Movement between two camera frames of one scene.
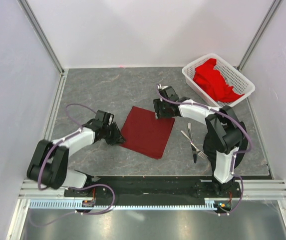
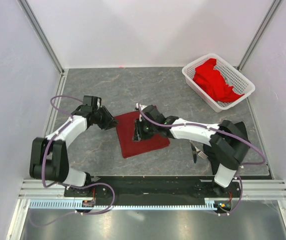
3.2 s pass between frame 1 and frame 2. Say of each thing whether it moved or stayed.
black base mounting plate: stayed
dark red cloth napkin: moved
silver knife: stayed
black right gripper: moved
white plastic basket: stayed
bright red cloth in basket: stayed
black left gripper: moved
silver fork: stayed
